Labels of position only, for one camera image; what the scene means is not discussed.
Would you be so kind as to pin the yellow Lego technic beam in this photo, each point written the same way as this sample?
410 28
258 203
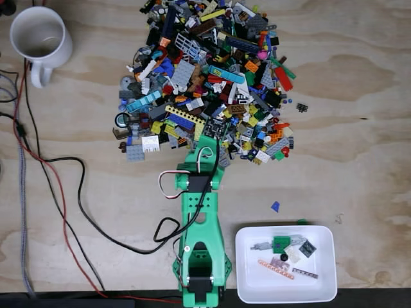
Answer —
184 115

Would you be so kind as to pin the white Lego grille brick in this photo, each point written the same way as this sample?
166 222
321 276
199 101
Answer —
150 143

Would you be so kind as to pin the brown Lego plate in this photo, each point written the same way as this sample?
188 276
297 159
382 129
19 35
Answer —
238 109

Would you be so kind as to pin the white small Lego plate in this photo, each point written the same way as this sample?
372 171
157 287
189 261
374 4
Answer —
262 156

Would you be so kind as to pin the grey Lego brick plate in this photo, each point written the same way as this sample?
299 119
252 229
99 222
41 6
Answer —
134 153

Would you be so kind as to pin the grey narrow Lego plate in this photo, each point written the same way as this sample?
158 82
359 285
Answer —
279 148

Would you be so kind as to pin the turquoise Lego piece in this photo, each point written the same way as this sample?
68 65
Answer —
143 102

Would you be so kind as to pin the light blue long Lego piece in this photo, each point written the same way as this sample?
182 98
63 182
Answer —
226 74

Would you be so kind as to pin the grey square Lego plate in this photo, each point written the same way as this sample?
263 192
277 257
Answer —
181 72

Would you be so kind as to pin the black Lego tyre wheel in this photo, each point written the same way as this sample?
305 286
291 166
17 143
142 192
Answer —
122 119

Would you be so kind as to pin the small blue Lego wedge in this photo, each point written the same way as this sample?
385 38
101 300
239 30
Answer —
275 206

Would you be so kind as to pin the orange Lego plate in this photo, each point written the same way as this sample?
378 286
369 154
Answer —
251 66

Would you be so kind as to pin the grey round Lego piece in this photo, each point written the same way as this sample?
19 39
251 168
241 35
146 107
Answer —
126 81

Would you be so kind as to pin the small black Lego grille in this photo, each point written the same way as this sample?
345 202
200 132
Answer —
302 107

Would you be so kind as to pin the white Lego lattice piece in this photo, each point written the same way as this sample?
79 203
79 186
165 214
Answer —
186 45

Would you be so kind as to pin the red Lego plate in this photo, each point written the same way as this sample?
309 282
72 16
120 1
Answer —
284 78

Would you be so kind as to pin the dark blue long Lego plate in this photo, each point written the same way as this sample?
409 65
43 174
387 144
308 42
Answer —
242 45

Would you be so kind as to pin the pink Lego ball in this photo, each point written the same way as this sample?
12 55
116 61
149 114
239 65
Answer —
263 54

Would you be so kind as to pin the green Lego plate purple stud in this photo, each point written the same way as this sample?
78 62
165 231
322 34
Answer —
281 244

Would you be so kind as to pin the small green Lego piece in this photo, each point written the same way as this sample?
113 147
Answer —
302 221

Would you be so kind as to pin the black round Lego piece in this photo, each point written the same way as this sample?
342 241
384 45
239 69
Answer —
283 257

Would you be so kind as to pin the pink Lego plate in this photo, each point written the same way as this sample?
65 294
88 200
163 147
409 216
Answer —
278 263

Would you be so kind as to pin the cream Lego plate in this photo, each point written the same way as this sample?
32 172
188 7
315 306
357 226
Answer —
293 253

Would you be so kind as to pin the salmon Lego technic beam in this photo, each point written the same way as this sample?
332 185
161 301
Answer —
274 269

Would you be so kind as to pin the navy long Lego piece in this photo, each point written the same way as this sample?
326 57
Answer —
169 20

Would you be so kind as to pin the yellow long Lego tile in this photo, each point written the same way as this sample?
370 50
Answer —
212 15

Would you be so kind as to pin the dark grey wedge Lego plate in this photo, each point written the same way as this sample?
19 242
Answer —
257 22

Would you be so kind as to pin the white plastic bin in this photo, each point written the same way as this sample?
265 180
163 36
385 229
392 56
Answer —
250 288

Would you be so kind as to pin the dark narrow Lego plate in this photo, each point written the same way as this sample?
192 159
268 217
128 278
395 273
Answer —
305 273

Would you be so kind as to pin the white ceramic mug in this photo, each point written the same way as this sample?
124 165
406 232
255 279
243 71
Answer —
41 35

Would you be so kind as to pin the black camera circuit board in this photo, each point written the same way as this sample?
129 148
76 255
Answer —
215 127

